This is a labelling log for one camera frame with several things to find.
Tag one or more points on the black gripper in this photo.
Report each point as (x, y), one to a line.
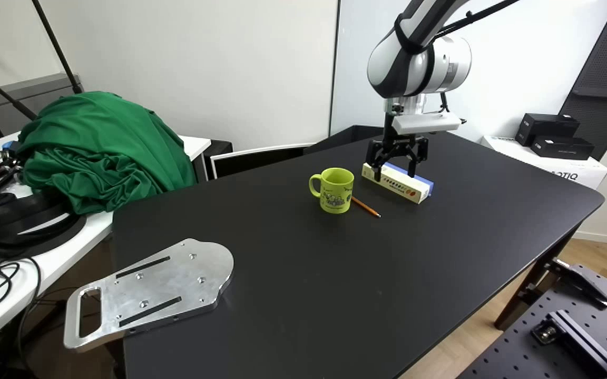
(400, 146)

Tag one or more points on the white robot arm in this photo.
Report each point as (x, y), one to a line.
(416, 59)

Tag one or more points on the white and blue box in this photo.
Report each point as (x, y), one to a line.
(401, 183)

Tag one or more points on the yellow-green mug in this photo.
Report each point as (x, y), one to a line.
(336, 189)

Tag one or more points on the black device box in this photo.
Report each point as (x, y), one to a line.
(546, 127)

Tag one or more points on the white cardboard box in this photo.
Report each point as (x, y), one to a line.
(557, 168)

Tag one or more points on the flat black device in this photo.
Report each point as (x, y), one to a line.
(563, 146)

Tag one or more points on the black table leg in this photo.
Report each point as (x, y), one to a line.
(528, 295)

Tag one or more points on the black clamp lever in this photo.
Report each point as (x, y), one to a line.
(580, 280)

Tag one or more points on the black perforated breadboard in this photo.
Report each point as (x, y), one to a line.
(563, 344)

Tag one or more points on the aluminium metal plate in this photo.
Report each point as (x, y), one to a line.
(149, 290)

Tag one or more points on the green cloth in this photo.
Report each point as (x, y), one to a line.
(100, 154)

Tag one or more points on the white side table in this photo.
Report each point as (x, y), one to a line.
(58, 253)

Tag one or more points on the thin black pole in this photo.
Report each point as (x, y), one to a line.
(58, 44)

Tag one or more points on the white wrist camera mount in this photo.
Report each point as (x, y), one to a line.
(426, 117)

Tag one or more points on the black metal bracket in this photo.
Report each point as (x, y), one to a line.
(579, 339)

